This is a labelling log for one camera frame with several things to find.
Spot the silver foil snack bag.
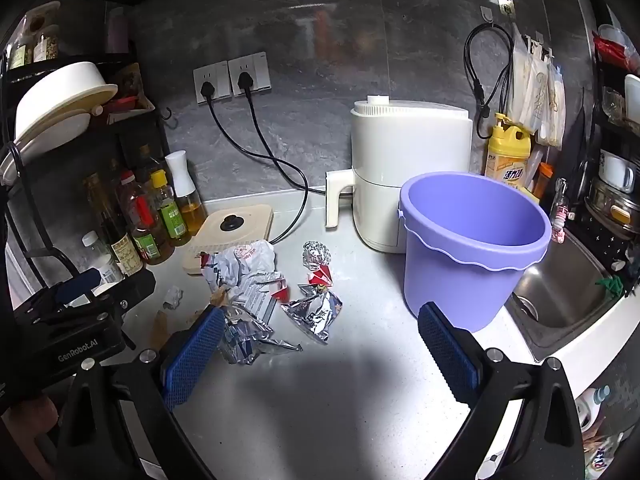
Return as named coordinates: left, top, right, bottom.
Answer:
left=280, top=290, right=345, bottom=345

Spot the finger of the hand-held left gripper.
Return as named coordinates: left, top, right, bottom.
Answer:
left=22, top=267, right=103, bottom=318
left=95, top=271, right=157, bottom=324

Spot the white air fryer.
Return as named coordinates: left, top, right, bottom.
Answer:
left=325, top=95, right=474, bottom=253

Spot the orange cap bottle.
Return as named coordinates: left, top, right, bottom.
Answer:
left=532, top=162, right=556, bottom=198

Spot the person's left hand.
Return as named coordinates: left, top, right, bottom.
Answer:
left=0, top=394, right=60, bottom=436

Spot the red cap vinegar bottle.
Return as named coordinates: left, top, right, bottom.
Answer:
left=117, top=170, right=173, bottom=265

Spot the small glass bottle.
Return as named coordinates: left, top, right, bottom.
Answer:
left=550, top=177, right=571, bottom=243

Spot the clear bottle dull cap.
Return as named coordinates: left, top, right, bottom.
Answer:
left=135, top=144, right=161, bottom=181

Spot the foil ball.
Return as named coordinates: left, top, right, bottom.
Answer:
left=301, top=241, right=332, bottom=271

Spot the steel pot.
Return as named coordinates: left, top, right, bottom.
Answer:
left=585, top=180, right=640, bottom=233

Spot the brown cardboard box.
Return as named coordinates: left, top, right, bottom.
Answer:
left=107, top=62, right=156, bottom=111

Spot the dark soy sauce bottle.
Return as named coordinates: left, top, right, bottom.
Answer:
left=85, top=172, right=146, bottom=276

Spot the silver wrapper with red corner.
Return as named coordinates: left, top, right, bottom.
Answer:
left=220, top=272, right=291, bottom=323

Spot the hanging plastic bag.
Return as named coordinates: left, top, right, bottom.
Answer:
left=507, top=25, right=546, bottom=133
left=542, top=52, right=567, bottom=148

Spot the beige plate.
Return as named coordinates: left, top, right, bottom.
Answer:
left=30, top=84, right=119, bottom=123

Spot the white plate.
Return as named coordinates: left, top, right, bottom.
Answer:
left=10, top=110, right=93, bottom=163

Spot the white bowl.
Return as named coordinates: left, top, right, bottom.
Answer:
left=14, top=61, right=107, bottom=133

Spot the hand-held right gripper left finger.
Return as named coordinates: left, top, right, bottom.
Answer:
left=55, top=305, right=226, bottom=480

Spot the silver foil wrapper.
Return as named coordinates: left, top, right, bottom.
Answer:
left=217, top=307, right=303, bottom=366

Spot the white mug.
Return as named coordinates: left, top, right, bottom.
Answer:
left=599, top=152, right=637, bottom=192

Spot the steel sink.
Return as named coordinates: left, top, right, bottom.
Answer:
left=505, top=230, right=621, bottom=363

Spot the oil sprayer bottle white top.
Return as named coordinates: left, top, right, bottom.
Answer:
left=165, top=150, right=207, bottom=236

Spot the black power cable with plug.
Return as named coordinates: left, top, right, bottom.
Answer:
left=200, top=81, right=309, bottom=245
left=236, top=72, right=328, bottom=196

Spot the green scrubber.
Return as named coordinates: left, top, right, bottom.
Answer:
left=595, top=275, right=626, bottom=298

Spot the purple plastic bucket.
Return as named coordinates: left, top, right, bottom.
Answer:
left=398, top=172, right=552, bottom=333

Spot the beige induction cooker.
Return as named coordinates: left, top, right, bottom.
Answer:
left=181, top=204, right=274, bottom=276

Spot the small white capped bottle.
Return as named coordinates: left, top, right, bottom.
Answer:
left=81, top=231, right=125, bottom=287

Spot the yellow detergent bottle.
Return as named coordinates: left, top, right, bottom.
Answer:
left=484, top=112, right=532, bottom=188

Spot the spice jar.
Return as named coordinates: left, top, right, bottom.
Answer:
left=7, top=35, right=33, bottom=70
left=34, top=25, right=60, bottom=61

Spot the black dish rack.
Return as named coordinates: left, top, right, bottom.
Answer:
left=0, top=50, right=173, bottom=291

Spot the black hanging cable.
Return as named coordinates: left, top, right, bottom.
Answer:
left=464, top=22, right=516, bottom=140

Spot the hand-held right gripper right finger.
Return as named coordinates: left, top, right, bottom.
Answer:
left=418, top=302, right=586, bottom=480

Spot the white wall socket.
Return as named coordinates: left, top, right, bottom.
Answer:
left=193, top=61, right=232, bottom=105
left=228, top=52, right=272, bottom=96

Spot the black storage shelf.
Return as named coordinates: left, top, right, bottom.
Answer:
left=575, top=25, right=640, bottom=281

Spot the yellow cap green label bottle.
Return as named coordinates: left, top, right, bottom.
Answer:
left=150, top=169, right=192, bottom=248

